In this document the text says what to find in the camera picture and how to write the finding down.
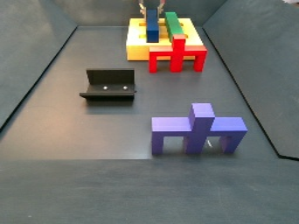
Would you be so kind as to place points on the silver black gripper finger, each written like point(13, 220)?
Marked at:
point(160, 7)
point(141, 6)

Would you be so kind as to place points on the blue rectangular block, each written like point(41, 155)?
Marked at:
point(150, 26)

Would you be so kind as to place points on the yellow slotted board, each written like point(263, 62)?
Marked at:
point(136, 44)

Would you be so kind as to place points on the green rectangular block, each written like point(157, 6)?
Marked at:
point(172, 24)

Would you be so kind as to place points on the red three-legged block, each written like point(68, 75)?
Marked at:
point(176, 52)

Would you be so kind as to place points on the purple three-legged block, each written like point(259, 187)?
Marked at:
point(194, 127)

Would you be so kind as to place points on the black angle bracket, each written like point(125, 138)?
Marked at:
point(109, 83)

